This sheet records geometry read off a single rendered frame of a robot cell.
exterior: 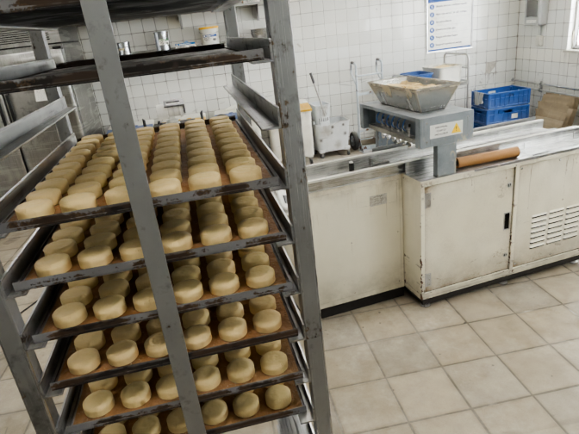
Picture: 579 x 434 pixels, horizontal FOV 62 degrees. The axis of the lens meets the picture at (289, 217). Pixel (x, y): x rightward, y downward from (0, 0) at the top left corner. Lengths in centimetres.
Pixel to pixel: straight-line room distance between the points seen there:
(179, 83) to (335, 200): 414
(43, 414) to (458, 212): 245
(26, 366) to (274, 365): 39
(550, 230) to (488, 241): 47
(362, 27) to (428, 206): 430
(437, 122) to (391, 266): 93
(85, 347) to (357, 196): 208
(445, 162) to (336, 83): 412
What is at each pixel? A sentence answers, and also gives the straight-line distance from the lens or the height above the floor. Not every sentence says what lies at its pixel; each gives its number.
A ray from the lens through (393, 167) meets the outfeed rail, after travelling 283.
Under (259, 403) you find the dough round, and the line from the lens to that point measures 99.
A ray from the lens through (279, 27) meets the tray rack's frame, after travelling 68.
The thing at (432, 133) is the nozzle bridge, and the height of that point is 109.
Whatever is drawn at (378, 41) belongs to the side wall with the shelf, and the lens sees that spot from 685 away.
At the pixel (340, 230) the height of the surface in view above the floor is 58.
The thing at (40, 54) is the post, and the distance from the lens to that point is 131.
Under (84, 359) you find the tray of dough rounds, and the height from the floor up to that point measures 124.
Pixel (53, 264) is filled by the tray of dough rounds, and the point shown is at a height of 142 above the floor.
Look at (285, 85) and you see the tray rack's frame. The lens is 68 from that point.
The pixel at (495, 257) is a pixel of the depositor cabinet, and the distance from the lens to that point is 324.
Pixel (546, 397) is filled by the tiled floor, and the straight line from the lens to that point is 263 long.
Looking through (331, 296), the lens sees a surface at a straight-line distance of 295.
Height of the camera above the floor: 171
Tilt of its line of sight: 22 degrees down
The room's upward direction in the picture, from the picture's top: 7 degrees counter-clockwise
